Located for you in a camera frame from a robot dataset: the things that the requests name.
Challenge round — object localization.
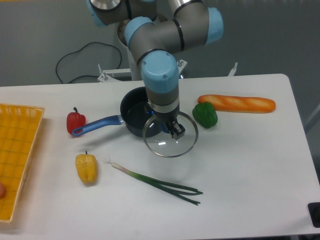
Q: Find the black floor cable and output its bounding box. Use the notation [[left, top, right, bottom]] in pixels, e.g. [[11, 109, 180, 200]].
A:
[[55, 41, 123, 85]]

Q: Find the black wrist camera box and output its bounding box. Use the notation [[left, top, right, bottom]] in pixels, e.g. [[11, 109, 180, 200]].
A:
[[143, 104, 154, 117]]

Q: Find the yellow bell pepper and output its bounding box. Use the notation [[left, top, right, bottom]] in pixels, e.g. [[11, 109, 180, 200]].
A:
[[75, 151, 98, 185]]

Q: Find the dark blue saucepan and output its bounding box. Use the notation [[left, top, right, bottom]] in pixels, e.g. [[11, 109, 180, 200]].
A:
[[72, 86, 151, 137]]

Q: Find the glass lid with blue knob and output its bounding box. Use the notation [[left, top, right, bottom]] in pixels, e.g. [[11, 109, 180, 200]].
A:
[[142, 111, 199, 158]]

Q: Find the green spring onion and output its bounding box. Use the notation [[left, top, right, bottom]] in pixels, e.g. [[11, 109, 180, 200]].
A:
[[103, 158, 203, 206]]

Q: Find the green bell pepper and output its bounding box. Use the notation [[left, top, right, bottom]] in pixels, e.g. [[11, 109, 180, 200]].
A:
[[192, 102, 218, 129]]

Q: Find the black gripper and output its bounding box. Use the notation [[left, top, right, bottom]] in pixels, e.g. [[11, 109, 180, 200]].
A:
[[153, 109, 186, 139]]

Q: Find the white pedestal base frame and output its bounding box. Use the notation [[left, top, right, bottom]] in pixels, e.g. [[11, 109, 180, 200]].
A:
[[97, 59, 238, 83]]

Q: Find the yellow woven basket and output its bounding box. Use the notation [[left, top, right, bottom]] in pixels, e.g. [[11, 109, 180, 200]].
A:
[[0, 103, 45, 223]]

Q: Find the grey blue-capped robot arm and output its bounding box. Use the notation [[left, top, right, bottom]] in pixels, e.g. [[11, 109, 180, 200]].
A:
[[86, 0, 224, 139]]

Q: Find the black device at table edge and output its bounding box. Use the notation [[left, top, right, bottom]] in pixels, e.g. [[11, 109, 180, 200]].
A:
[[307, 202, 320, 228]]

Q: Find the red bell pepper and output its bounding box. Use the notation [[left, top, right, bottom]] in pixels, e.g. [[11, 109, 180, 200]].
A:
[[66, 107, 87, 134]]

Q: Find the orange baguette loaf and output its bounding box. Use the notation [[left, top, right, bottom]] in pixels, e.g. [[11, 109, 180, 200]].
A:
[[197, 94, 276, 114]]

